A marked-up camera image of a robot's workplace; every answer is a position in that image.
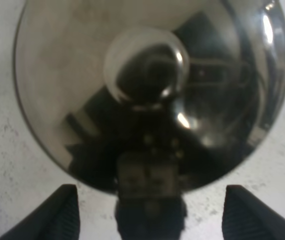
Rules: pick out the stainless steel teapot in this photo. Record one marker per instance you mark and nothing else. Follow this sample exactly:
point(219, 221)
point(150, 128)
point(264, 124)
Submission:
point(150, 99)

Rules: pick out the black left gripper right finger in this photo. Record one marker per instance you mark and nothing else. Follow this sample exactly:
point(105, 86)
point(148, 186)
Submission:
point(245, 217)

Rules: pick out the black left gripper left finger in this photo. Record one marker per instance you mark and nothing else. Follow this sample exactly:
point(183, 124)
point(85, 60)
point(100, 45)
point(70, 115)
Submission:
point(57, 218)

